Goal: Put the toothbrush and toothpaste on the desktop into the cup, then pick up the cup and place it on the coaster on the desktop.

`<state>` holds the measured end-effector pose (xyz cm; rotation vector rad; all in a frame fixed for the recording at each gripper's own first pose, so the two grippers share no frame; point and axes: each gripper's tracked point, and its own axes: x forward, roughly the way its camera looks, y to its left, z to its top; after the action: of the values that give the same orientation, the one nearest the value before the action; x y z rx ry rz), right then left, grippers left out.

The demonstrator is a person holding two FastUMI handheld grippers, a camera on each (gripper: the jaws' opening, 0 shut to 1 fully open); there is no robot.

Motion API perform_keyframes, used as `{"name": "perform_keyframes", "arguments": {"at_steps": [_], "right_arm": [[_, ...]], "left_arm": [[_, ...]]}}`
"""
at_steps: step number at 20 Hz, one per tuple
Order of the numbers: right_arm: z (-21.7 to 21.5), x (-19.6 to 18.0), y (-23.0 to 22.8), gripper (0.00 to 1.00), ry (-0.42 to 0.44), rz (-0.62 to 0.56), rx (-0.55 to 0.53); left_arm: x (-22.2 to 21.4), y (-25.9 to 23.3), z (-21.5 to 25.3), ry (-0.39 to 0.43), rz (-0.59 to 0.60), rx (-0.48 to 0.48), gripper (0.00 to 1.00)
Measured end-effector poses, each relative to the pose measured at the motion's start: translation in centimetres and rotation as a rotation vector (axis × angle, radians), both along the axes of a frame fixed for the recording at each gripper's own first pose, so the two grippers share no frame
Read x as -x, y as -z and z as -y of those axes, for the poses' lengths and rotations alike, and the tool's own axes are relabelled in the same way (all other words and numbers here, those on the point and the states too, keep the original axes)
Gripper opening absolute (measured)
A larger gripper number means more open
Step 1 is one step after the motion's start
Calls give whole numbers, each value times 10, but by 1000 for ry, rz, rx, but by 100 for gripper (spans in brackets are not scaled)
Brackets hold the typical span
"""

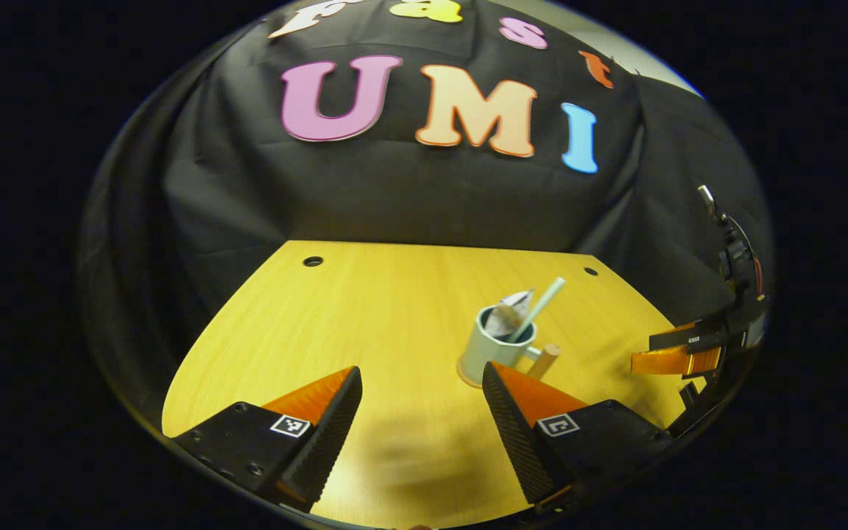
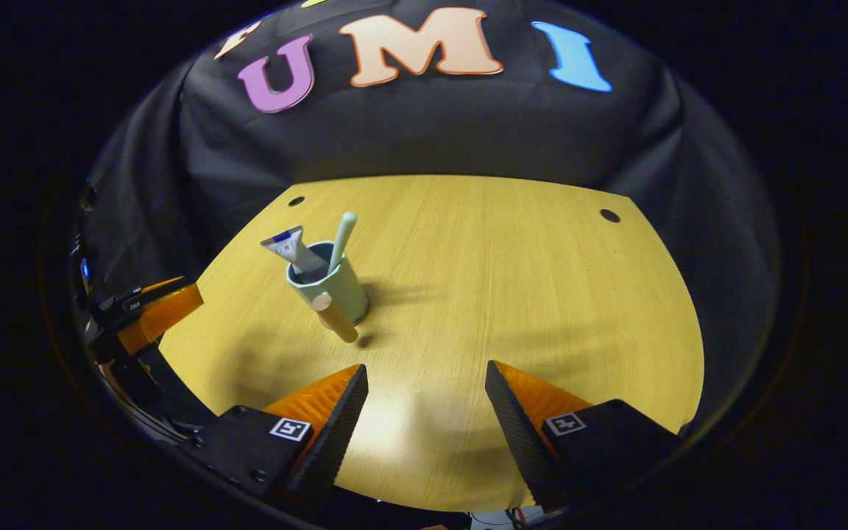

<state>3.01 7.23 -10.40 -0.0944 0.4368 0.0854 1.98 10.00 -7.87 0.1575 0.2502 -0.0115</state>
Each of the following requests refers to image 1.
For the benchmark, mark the black backdrop cloth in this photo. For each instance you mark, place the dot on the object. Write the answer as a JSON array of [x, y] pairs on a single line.
[[409, 199]]

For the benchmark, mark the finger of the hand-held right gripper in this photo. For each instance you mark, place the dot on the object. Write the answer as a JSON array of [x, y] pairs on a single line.
[[670, 362]]

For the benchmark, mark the white toothpaste tube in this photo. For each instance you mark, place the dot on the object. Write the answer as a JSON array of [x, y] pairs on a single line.
[[503, 316]]

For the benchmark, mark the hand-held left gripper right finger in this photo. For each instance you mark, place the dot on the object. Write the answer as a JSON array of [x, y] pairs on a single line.
[[516, 442]]

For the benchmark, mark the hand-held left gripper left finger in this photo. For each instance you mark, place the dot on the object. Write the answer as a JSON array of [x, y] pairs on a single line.
[[328, 442]]

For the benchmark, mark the yellow wooden desktop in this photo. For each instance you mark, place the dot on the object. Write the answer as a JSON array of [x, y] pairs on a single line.
[[365, 316]]

